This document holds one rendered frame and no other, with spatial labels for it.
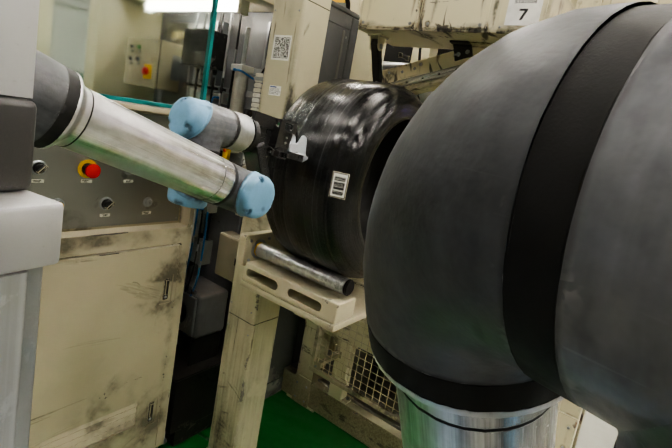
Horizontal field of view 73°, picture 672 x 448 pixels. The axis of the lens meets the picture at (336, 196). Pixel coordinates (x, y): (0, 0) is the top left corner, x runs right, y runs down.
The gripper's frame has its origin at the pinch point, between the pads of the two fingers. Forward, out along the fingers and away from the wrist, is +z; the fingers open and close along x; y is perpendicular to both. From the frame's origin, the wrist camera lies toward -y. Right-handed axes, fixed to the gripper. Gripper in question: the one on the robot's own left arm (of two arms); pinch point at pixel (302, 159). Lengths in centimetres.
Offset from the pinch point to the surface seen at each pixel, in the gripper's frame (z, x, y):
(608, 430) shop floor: 205, -77, -97
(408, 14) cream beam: 41, 6, 52
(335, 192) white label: 3.2, -9.4, -5.4
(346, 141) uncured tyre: 4.1, -8.2, 6.8
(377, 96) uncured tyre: 12.8, -7.9, 20.0
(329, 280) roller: 16.8, -5.2, -29.1
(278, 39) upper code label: 17, 35, 34
